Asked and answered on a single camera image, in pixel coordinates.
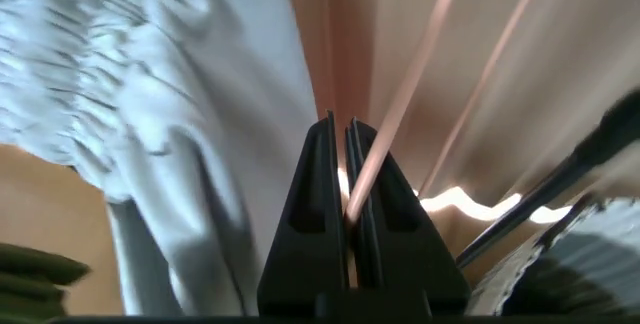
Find beige curtain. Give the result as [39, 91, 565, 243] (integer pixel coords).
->
[272, 0, 640, 208]

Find black clothes rack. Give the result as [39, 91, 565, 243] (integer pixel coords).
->
[453, 88, 640, 271]

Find white laundry basket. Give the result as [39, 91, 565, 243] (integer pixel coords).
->
[465, 192, 640, 317]

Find pale grey shorts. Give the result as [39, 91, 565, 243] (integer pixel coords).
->
[0, 0, 320, 318]

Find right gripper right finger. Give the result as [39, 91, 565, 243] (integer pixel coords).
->
[344, 117, 472, 316]

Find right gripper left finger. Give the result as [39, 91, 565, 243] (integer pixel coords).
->
[256, 110, 350, 316]

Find green garment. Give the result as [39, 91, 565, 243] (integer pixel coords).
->
[0, 242, 92, 323]

